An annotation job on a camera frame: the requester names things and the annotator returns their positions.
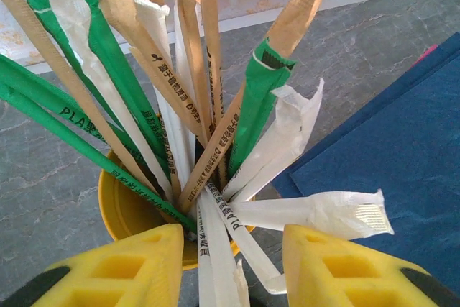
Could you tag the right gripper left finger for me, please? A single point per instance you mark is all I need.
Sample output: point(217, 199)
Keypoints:
point(108, 274)

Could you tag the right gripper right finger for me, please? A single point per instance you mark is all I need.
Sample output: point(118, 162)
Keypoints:
point(352, 278)

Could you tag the yellow straw holder cup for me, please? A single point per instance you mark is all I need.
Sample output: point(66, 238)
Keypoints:
point(122, 206)

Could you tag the green wrapped straw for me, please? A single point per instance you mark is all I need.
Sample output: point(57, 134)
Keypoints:
point(43, 96)
point(90, 159)
point(111, 66)
point(258, 105)

